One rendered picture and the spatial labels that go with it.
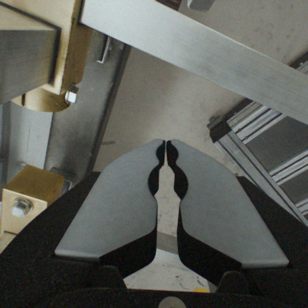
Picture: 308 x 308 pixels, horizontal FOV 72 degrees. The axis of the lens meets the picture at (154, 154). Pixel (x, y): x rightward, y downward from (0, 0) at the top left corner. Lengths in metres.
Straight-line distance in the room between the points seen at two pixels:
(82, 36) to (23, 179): 0.18
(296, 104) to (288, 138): 0.83
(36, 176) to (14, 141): 0.25
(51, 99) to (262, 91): 0.16
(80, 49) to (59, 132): 0.21
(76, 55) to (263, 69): 0.14
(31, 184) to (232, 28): 0.94
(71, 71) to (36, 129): 0.33
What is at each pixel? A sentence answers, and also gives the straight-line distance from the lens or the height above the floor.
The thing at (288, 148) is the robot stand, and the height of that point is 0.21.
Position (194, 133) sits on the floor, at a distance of 1.13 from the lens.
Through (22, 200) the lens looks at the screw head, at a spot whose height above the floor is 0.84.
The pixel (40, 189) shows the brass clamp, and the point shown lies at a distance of 0.29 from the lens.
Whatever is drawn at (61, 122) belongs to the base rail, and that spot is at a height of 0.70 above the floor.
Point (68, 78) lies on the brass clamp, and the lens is 0.18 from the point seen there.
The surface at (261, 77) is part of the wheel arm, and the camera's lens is 0.18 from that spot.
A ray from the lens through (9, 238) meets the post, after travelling 0.33.
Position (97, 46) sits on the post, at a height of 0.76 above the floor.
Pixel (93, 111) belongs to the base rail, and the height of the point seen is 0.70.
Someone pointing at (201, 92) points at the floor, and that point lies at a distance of 1.06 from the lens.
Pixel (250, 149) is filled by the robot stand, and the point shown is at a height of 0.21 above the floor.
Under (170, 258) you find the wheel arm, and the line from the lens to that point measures 0.33.
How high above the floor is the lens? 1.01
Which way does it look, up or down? 60 degrees down
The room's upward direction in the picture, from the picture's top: 175 degrees counter-clockwise
